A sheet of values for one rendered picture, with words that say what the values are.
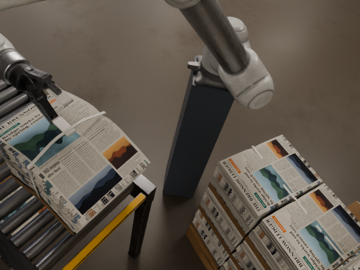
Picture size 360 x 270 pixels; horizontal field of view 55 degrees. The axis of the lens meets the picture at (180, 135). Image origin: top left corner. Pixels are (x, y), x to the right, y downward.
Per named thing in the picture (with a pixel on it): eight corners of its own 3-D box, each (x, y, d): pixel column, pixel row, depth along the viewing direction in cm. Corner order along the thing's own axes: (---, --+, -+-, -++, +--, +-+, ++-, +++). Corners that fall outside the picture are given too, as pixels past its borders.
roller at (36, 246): (119, 166, 140) (115, 169, 144) (19, 254, 114) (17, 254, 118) (127, 176, 141) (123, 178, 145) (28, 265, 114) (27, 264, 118)
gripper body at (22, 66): (28, 56, 97) (50, 75, 95) (32, 76, 104) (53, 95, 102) (4, 69, 93) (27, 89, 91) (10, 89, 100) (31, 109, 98)
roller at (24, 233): (110, 159, 141) (104, 158, 145) (8, 244, 115) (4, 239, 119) (116, 169, 143) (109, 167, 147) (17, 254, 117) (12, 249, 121)
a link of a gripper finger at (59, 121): (51, 120, 100) (51, 121, 101) (68, 136, 99) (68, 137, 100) (59, 114, 102) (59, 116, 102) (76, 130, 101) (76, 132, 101)
